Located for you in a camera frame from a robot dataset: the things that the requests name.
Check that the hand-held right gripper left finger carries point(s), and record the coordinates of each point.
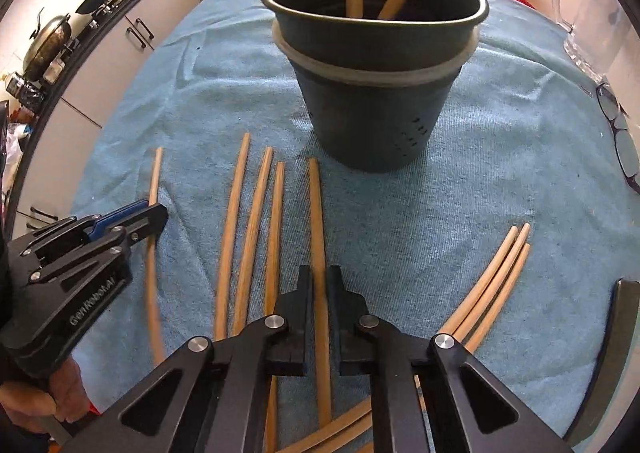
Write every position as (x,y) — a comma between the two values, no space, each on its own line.
(300,313)

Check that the dark plastic packet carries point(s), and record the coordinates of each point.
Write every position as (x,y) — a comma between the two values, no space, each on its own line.
(22,88)

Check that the blue towel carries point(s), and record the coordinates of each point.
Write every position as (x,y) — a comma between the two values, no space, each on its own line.
(450,183)

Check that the clear glass mug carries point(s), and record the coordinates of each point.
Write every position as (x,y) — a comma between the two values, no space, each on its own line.
(595,33)

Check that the black eyeglasses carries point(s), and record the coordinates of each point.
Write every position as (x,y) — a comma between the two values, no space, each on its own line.
(625,153)

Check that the lidded metal pan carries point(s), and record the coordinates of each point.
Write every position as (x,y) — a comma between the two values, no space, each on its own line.
(47,43)

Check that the dark plastic utensil holder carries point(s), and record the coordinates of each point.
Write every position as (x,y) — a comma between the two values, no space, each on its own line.
(375,123)

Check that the person's left hand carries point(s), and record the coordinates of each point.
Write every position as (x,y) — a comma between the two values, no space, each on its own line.
(55,398)

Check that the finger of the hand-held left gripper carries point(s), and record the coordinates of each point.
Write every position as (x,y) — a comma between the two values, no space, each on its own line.
(147,223)
(107,220)

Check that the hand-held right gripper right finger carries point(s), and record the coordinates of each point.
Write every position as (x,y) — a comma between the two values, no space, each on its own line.
(340,323)

